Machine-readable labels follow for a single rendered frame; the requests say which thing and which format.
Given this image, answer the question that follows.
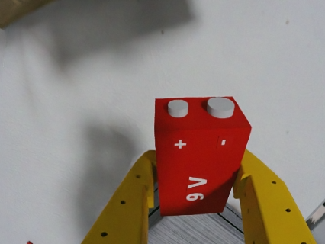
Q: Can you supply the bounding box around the red 9v battery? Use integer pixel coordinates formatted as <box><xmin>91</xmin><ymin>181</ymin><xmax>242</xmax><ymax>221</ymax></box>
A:
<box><xmin>154</xmin><ymin>96</ymin><xmax>252</xmax><ymax>217</ymax></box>

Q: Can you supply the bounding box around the wooden chest of drawers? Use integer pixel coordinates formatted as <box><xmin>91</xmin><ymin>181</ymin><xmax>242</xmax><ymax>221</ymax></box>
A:
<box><xmin>0</xmin><ymin>0</ymin><xmax>62</xmax><ymax>30</ymax></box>

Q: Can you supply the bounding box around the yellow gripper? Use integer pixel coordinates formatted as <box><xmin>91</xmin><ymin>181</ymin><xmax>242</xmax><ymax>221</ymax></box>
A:
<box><xmin>81</xmin><ymin>149</ymin><xmax>317</xmax><ymax>244</ymax></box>

